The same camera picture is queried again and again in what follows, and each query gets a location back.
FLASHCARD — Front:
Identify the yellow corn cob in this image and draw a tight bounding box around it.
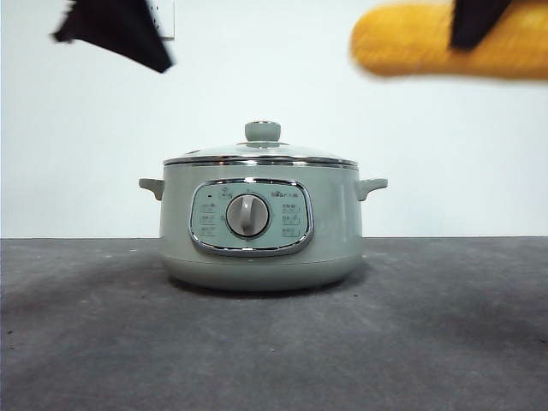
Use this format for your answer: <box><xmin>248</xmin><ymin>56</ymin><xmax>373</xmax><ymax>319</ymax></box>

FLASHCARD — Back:
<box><xmin>349</xmin><ymin>0</ymin><xmax>548</xmax><ymax>81</ymax></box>

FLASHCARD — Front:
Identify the glass lid with green knob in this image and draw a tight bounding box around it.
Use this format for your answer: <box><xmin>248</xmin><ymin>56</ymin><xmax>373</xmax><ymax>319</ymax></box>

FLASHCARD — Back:
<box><xmin>164</xmin><ymin>121</ymin><xmax>359</xmax><ymax>169</ymax></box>

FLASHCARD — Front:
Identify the sage green electric cooking pot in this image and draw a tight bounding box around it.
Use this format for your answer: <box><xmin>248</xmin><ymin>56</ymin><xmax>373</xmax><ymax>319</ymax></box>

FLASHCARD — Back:
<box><xmin>137</xmin><ymin>160</ymin><xmax>390</xmax><ymax>294</ymax></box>

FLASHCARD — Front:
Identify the white wall socket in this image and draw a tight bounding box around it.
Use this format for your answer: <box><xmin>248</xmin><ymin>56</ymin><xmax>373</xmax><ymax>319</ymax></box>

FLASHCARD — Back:
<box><xmin>150</xmin><ymin>0</ymin><xmax>176</xmax><ymax>42</ymax></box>

